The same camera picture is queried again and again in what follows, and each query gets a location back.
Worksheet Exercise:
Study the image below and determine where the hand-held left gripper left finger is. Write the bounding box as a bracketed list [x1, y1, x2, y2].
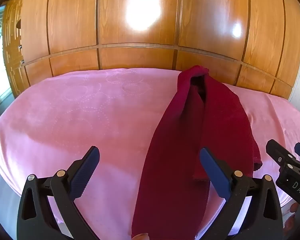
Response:
[16, 146, 100, 240]

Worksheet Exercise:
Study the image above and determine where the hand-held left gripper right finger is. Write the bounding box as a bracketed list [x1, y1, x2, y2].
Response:
[199, 147, 284, 240]

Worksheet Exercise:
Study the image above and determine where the dark red cloth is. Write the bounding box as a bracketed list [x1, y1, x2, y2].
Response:
[131, 65, 263, 240]

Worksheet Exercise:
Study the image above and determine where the person's right hand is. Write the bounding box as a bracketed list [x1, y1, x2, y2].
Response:
[281, 201, 300, 232]

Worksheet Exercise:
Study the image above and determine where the pink bed sheet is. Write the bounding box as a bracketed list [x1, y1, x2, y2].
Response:
[0, 67, 300, 240]

